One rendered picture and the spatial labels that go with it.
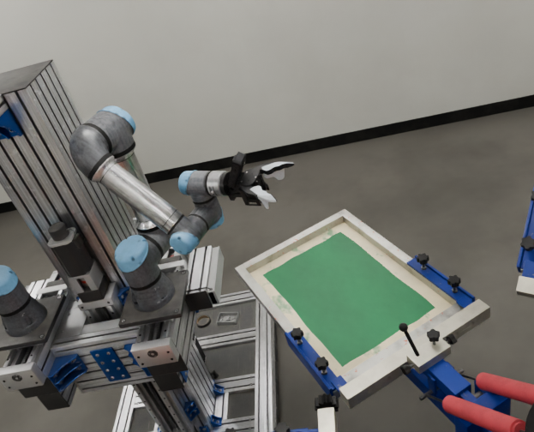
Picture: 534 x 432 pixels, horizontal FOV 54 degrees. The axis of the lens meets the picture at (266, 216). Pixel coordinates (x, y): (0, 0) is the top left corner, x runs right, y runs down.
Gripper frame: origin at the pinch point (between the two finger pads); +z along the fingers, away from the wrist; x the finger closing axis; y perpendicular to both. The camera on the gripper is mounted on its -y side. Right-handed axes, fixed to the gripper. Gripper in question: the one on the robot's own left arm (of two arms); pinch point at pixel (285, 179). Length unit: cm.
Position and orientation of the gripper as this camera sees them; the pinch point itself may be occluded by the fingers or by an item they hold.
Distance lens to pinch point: 143.9
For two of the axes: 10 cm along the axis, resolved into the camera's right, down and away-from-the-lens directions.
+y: 3.0, 6.9, 6.6
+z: 8.9, 0.5, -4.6
